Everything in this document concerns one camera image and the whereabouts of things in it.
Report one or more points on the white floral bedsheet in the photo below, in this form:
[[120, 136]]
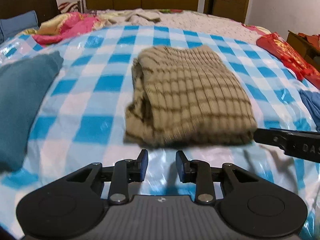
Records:
[[212, 22]]

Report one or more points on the tan striped knit sweater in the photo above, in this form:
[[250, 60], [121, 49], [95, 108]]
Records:
[[195, 92]]

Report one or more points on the blue knit garment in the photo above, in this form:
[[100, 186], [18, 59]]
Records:
[[312, 105]]

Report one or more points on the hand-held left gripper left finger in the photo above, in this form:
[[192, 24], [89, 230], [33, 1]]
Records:
[[143, 166]]

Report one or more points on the teal folded cloth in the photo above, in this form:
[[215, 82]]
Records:
[[20, 100]]

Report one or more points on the wooden bedside cabinet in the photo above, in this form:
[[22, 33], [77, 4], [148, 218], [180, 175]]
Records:
[[297, 42]]

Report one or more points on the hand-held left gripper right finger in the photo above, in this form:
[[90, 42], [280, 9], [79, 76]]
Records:
[[180, 167]]

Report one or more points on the red floral quilt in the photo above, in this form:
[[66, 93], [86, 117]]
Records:
[[287, 52]]

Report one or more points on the red white striped cloth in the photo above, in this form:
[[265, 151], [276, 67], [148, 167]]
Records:
[[67, 7]]

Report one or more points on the metal thermos flask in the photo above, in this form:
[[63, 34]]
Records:
[[80, 6]]

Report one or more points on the beige crumpled cloth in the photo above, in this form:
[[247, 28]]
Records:
[[140, 17]]

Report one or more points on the pink floral quilt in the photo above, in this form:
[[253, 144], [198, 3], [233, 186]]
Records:
[[75, 26]]

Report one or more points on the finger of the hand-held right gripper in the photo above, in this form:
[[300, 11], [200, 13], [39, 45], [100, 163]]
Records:
[[267, 136]]

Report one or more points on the brown wooden door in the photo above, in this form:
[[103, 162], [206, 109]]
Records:
[[232, 0]]

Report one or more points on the blue pillow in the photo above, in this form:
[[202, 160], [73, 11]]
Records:
[[17, 25]]

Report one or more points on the blue white checkered plastic sheet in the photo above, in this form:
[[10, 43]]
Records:
[[82, 100]]

